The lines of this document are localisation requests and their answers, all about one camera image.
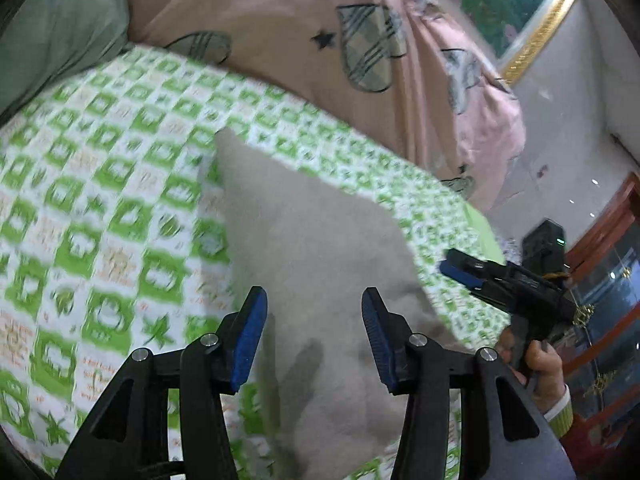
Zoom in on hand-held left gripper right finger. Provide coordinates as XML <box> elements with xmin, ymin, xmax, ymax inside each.
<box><xmin>361</xmin><ymin>287</ymin><xmax>563</xmax><ymax>480</ymax></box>

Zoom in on plain light green sheet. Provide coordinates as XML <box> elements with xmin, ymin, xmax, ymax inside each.
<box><xmin>462</xmin><ymin>202</ymin><xmax>507</xmax><ymax>266</ymax></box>

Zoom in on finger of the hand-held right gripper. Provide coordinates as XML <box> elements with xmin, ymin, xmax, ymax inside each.
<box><xmin>439</xmin><ymin>259</ymin><xmax>490</xmax><ymax>294</ymax></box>
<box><xmin>446</xmin><ymin>248</ymin><xmax>495</xmax><ymax>274</ymax></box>

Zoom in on person's right forearm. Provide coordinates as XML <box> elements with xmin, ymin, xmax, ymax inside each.
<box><xmin>542</xmin><ymin>384</ymin><xmax>598</xmax><ymax>480</ymax></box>

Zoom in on green checked printed bedsheet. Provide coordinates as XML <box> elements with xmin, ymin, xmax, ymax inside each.
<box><xmin>0</xmin><ymin>45</ymin><xmax>506</xmax><ymax>480</ymax></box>

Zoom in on wooden glass door cabinet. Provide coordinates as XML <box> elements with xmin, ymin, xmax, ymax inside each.
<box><xmin>550</xmin><ymin>172</ymin><xmax>640</xmax><ymax>461</ymax></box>

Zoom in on beige knit sweater brown cuffs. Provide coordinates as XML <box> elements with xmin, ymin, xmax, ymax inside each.
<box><xmin>197</xmin><ymin>127</ymin><xmax>481</xmax><ymax>480</ymax></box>

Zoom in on grey-green pillow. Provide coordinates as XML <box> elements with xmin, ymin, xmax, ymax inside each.
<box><xmin>0</xmin><ymin>0</ymin><xmax>133</xmax><ymax>122</ymax></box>

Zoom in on person's right hand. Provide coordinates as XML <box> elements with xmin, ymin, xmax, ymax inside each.
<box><xmin>495</xmin><ymin>327</ymin><xmax>567</xmax><ymax>414</ymax></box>

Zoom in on pink quilt with plaid hearts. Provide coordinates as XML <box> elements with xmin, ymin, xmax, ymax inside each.
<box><xmin>120</xmin><ymin>0</ymin><xmax>528</xmax><ymax>213</ymax></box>

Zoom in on gold framed landscape picture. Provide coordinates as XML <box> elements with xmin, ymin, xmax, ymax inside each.
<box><xmin>435</xmin><ymin>0</ymin><xmax>583</xmax><ymax>86</ymax></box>

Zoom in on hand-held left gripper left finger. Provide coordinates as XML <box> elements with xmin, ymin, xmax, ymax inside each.
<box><xmin>54</xmin><ymin>286</ymin><xmax>269</xmax><ymax>480</ymax></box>

